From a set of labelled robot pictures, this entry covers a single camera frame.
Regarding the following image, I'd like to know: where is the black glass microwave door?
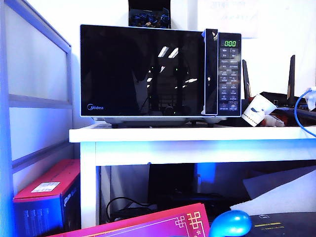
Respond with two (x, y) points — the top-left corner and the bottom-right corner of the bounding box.
(79, 24), (219, 117)

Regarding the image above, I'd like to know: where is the black silver microwave oven body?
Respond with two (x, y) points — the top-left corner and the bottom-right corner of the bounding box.
(79, 24), (242, 128)

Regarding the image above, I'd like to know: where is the white table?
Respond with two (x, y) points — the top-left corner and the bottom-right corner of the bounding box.
(68, 123), (316, 229)

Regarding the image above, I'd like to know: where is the black router antenna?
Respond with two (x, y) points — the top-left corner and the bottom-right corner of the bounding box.
(287, 54), (296, 99)
(242, 59), (251, 99)

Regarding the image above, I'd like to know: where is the white blue paper cup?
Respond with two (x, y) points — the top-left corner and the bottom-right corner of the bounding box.
(241, 93), (277, 127)

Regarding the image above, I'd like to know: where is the framed blue flower picture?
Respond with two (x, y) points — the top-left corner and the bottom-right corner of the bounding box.
(127, 0), (171, 28)

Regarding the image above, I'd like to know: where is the pink gift box gold pattern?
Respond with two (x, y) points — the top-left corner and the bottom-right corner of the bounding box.
(45, 202), (210, 237)

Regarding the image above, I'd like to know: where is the black router body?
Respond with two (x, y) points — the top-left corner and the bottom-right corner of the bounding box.
(240, 91), (316, 127)

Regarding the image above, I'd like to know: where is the small white red box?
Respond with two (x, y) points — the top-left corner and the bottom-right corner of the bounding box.
(263, 114), (284, 127)

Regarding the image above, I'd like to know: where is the red black cardboard box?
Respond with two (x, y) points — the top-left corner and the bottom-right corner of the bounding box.
(12, 158), (81, 237)

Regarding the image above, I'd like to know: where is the glossy blue computer mouse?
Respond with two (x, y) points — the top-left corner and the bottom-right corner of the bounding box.
(209, 209), (253, 237)

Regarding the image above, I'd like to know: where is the grey board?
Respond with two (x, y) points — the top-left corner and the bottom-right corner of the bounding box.
(242, 165), (316, 199)

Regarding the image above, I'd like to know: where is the white foam sheet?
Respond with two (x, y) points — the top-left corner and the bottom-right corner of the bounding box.
(229, 184), (316, 215)

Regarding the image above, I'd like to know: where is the black book gold print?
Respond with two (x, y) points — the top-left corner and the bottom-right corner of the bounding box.
(249, 211), (316, 237)

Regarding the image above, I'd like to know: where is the black power cable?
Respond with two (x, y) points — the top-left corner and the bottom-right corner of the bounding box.
(106, 197), (151, 223)

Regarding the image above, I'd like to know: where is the blue ethernet cable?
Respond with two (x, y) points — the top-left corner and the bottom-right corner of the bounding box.
(293, 87), (316, 137)

